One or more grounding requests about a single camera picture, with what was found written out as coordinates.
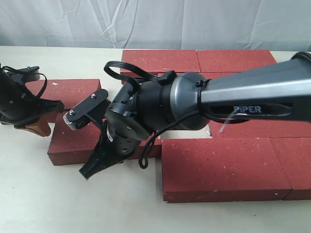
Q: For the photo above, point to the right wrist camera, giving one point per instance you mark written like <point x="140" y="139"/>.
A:
<point x="91" y="109"/>

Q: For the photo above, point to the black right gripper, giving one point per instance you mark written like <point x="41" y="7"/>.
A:
<point x="111" y="149"/>

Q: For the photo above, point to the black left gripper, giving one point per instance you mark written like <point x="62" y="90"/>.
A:
<point x="21" y="108"/>

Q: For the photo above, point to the red brick with white scuffs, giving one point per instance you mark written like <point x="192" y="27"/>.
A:
<point x="68" y="147"/>

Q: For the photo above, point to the front large red brick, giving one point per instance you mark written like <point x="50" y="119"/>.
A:
<point x="225" y="169"/>

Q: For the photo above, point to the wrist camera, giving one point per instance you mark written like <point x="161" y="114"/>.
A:
<point x="23" y="75"/>
<point x="91" y="109"/>

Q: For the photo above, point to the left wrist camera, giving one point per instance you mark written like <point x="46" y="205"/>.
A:
<point x="23" y="75"/>

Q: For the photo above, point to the white backdrop sheet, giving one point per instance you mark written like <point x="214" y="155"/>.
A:
<point x="157" y="24"/>

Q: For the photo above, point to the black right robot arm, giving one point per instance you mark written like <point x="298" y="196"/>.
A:
<point x="148" y="105"/>

